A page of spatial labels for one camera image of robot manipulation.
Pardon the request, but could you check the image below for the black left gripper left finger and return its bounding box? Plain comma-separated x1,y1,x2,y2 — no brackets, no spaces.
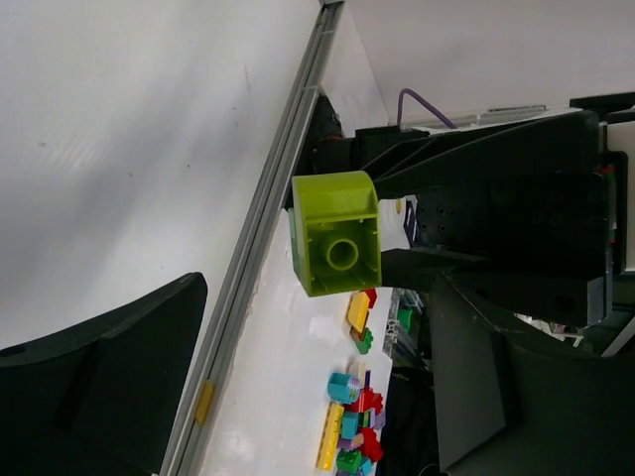
1,273,207,475

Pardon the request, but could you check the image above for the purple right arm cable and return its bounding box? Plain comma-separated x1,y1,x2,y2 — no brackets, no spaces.
398,87,458,131

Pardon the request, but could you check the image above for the colourful lego pile outside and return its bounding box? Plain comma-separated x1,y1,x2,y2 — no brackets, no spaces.
315,287,423,476

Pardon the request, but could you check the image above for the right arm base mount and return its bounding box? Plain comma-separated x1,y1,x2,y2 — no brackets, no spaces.
292,94,430,177

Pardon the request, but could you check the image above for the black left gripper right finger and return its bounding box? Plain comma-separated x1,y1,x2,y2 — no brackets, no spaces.
429,276,634,475

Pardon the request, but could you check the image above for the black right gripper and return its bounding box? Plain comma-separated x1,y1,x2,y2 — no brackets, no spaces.
373,110,622,327

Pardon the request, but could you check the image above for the aluminium rail front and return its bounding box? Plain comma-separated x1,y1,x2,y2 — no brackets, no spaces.
160,1,343,475

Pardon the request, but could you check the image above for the lime curved lego brick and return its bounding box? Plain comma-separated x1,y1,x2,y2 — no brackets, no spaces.
289,171,381,298

